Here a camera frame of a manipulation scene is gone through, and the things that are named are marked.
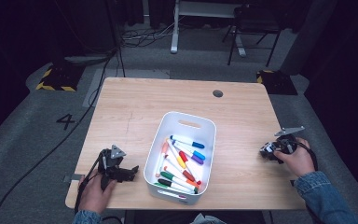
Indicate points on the black stand pole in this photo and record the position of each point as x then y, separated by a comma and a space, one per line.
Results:
121, 63

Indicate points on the orange marker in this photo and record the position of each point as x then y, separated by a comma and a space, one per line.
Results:
192, 183

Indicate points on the grey table grommet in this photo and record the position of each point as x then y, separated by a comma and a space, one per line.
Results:
217, 93

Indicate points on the white plastic storage bin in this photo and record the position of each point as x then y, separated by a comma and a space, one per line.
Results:
183, 124

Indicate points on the dark green marker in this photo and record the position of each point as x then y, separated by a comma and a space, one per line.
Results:
167, 175

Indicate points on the black marker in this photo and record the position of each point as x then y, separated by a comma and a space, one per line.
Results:
164, 182

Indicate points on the magenta marker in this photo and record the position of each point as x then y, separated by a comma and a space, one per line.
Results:
183, 196

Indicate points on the dark blue marker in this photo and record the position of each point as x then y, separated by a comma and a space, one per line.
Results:
197, 144

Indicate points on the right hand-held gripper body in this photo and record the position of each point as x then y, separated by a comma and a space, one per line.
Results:
286, 144

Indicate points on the red marker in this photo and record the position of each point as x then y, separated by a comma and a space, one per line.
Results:
183, 155

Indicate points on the light grey cloth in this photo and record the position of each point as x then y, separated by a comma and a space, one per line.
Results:
206, 219

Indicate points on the white standing desk frame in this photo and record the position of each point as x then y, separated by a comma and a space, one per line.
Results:
174, 31

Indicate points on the light blue marker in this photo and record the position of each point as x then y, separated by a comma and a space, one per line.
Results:
199, 154

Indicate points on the person's right hand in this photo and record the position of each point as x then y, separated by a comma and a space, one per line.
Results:
296, 160

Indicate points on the grey tape piece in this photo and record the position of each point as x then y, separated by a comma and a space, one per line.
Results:
73, 177

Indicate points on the black chair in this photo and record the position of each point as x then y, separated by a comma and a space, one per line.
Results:
254, 28

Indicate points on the yellow marker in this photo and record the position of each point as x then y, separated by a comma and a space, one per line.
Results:
181, 162

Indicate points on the black yellow striped stand base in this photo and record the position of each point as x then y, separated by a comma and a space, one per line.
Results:
276, 82
59, 79

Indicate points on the pink marker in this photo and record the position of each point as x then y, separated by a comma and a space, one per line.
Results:
161, 158

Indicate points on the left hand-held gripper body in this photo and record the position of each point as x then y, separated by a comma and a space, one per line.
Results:
110, 166

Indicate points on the person's left hand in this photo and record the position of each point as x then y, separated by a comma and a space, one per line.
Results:
93, 196

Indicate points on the brown marker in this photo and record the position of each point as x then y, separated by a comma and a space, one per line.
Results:
188, 176

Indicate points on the grey column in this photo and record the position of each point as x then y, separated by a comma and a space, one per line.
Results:
307, 37

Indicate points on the purple marker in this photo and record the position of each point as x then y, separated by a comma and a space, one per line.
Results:
198, 160

